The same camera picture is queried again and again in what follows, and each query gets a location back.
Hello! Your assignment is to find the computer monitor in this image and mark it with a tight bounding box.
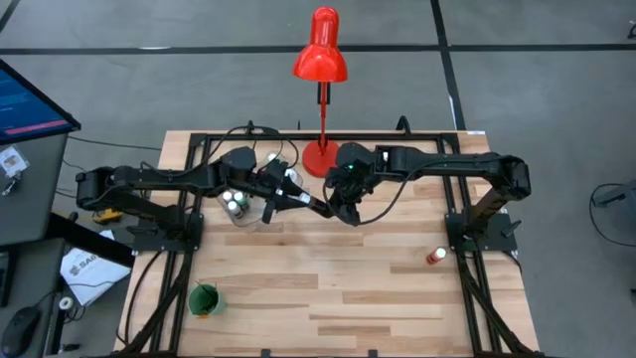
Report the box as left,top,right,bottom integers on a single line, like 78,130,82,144
0,59,81,146

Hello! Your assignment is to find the white paper booklet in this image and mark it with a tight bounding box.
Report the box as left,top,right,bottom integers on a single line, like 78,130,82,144
59,229,132,307

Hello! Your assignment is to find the red desk lamp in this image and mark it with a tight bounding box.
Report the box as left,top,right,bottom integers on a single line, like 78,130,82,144
291,5,349,179

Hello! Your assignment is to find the black support beam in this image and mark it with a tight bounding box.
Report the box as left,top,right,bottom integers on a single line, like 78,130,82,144
47,212,135,268

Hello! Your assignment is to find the white label card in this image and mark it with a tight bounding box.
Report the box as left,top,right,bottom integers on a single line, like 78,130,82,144
0,144,30,179

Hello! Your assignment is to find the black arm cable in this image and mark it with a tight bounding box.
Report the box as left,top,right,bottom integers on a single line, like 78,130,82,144
321,163,448,228
198,124,301,173

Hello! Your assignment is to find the black computer mouse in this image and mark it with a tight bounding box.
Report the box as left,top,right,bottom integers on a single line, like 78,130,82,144
0,305,41,358

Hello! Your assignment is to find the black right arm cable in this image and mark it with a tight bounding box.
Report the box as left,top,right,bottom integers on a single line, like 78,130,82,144
321,163,448,228

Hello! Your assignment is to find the thin dark paintbrush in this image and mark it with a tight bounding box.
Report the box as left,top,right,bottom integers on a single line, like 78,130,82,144
196,280,218,305

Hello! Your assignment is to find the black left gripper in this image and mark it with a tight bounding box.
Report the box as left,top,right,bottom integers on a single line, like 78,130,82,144
254,158,332,225

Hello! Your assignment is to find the green plastic cup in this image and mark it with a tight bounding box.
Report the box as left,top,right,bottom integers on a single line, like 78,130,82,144
187,280,226,319

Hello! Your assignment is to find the clear plastic bin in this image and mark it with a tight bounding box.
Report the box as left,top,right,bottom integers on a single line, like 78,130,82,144
216,143,305,229

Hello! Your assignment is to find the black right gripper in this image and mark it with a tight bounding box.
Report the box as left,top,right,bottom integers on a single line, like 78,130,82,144
324,141,382,228

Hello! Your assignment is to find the grey chair base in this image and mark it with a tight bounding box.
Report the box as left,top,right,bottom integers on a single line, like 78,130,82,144
593,179,636,210

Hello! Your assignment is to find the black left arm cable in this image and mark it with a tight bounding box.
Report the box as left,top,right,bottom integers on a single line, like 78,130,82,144
198,124,301,173

